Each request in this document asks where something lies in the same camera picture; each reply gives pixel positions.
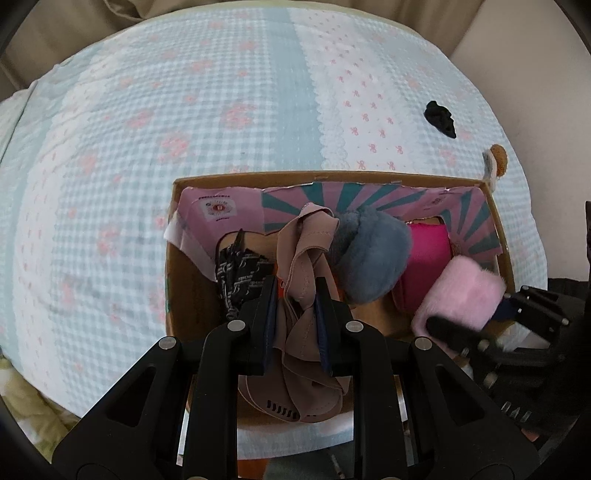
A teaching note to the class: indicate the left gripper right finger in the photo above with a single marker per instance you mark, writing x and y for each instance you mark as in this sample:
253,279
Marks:
351,348

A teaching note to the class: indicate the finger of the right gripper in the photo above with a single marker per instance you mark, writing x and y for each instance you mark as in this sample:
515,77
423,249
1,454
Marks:
532,307
458,338

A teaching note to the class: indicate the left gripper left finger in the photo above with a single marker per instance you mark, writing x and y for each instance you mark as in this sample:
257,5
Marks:
240,347

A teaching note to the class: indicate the pink fluffy wristband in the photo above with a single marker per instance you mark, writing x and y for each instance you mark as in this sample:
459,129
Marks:
465,294

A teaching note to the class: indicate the beige pink fabric mask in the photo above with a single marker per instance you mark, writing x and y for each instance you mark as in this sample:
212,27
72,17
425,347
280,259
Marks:
295,387

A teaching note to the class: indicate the black white patterned scrunchie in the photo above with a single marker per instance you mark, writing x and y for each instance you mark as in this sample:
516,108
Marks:
240,273

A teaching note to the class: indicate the grey blue fluffy item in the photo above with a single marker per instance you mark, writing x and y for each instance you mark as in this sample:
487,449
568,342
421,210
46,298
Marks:
369,253

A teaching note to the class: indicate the magenta cloth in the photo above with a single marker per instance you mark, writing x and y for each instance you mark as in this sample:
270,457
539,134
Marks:
430,254

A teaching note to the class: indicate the brown plush white sock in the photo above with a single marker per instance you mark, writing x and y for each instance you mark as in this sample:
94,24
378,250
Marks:
496,162

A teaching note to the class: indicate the cardboard box tray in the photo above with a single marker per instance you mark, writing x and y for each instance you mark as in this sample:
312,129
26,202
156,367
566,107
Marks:
205,209

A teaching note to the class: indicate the green blanket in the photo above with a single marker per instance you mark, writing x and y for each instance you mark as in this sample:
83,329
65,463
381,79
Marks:
44,422

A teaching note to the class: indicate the blue checkered floral bedspread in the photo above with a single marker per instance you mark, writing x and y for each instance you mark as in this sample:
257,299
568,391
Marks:
90,151

